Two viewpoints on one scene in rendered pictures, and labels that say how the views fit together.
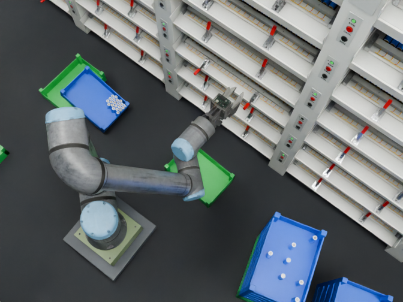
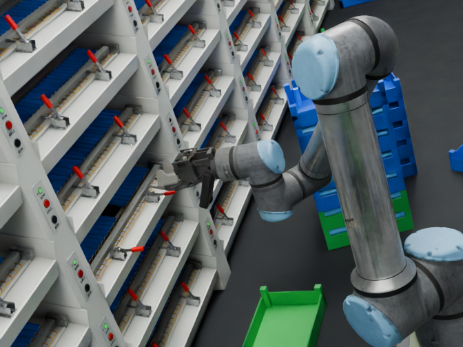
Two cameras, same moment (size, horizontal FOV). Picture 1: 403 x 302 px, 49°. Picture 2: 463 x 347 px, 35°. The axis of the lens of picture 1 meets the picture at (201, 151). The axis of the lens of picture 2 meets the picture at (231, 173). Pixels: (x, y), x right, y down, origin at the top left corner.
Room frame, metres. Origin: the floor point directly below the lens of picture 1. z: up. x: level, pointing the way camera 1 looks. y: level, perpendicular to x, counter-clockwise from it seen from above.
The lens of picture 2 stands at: (1.11, 1.68, 1.48)
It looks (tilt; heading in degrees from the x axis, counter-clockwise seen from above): 27 degrees down; 256
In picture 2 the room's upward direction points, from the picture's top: 18 degrees counter-clockwise
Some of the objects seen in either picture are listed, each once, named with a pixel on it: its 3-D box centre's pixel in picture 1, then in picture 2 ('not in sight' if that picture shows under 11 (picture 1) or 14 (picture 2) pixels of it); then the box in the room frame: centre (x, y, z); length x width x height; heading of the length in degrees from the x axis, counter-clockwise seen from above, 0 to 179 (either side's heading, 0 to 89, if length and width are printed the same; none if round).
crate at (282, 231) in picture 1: (286, 260); (333, 93); (0.21, -0.32, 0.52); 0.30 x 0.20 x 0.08; 159
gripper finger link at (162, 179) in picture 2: (228, 91); (162, 179); (0.86, -0.10, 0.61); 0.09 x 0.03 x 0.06; 150
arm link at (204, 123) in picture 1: (202, 126); (227, 164); (0.70, 0.00, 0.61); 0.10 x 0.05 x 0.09; 52
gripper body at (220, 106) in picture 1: (216, 112); (198, 166); (0.76, -0.06, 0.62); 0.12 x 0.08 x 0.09; 142
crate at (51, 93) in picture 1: (73, 84); not in sight; (1.19, 0.71, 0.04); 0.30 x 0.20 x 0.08; 143
